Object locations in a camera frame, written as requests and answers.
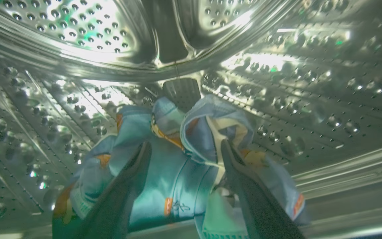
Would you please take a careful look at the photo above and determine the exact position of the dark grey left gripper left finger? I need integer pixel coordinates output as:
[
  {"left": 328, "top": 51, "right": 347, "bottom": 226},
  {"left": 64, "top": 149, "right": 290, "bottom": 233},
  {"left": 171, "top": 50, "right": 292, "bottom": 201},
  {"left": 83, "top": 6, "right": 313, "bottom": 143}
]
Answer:
[{"left": 75, "top": 141, "right": 152, "bottom": 239}]

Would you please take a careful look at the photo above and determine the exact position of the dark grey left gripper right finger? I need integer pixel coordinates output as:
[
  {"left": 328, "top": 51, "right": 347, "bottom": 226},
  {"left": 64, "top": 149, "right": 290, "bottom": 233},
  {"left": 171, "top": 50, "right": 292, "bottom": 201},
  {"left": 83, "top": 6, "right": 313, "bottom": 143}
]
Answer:
[{"left": 220, "top": 139, "right": 306, "bottom": 239}]

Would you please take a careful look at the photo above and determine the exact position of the blue bear print garment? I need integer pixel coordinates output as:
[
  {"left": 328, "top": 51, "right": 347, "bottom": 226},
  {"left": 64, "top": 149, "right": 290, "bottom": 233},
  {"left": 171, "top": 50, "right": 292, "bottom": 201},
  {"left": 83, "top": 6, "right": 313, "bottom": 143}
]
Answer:
[{"left": 52, "top": 95, "right": 311, "bottom": 239}]

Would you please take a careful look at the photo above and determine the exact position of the stainless steel washer drum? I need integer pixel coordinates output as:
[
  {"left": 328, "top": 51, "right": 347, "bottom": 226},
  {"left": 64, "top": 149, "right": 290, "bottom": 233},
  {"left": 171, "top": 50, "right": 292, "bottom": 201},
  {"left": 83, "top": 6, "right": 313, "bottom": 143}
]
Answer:
[{"left": 0, "top": 0, "right": 382, "bottom": 239}]

